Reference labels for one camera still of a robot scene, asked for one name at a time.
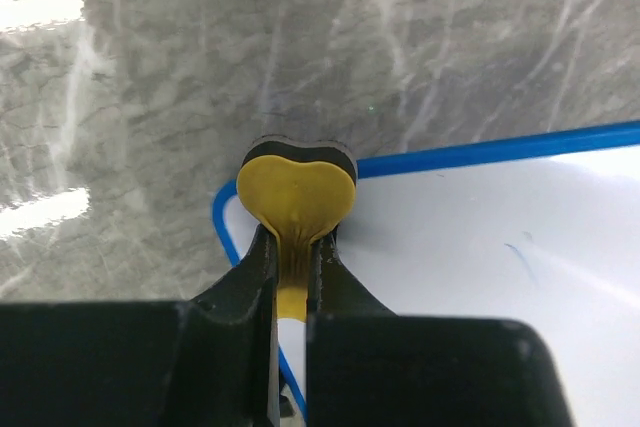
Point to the blue framed whiteboard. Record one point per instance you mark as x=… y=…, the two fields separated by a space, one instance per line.
x=542 y=229

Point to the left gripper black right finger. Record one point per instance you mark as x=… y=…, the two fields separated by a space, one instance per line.
x=367 y=366

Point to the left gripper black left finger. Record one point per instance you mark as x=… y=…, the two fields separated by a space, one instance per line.
x=208 y=361

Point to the yellow whiteboard eraser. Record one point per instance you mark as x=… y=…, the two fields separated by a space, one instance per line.
x=299 y=191

